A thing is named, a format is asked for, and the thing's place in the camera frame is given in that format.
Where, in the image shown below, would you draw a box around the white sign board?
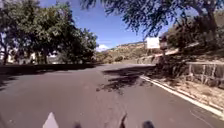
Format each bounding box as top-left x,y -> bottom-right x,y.
145,36 -> 161,50

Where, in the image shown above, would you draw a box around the row of trees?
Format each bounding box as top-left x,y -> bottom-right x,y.
0,0 -> 100,66

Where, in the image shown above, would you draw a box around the large overhanging tree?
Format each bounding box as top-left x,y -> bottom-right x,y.
79,0 -> 224,51

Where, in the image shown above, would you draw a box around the robot's own part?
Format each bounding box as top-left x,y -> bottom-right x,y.
142,120 -> 155,128

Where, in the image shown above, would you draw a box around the grey asphalt road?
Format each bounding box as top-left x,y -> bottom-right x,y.
0,63 -> 224,128

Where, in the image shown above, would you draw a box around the bushes on slope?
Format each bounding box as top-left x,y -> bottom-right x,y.
165,13 -> 224,65

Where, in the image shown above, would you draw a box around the pale dirt verge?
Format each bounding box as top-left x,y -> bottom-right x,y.
143,70 -> 224,112

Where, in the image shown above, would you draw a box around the dry hillside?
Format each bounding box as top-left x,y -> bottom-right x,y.
94,41 -> 158,65

